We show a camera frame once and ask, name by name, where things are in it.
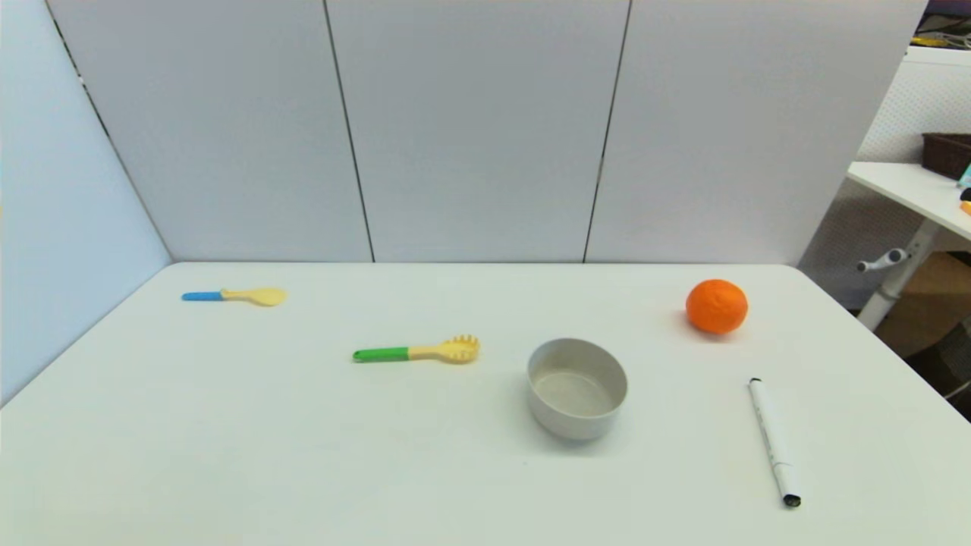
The white marker with black caps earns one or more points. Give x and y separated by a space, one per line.
774 444

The grey round bowl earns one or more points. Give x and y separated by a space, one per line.
576 422

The orange fruit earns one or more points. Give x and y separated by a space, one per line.
717 306

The white side table leg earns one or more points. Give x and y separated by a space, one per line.
899 280

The white side table top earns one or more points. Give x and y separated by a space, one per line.
903 186

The brown cardboard box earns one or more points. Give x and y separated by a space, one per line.
929 303

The white perforated panel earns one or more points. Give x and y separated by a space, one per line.
922 98

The dark brown woven basket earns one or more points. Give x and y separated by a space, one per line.
947 154

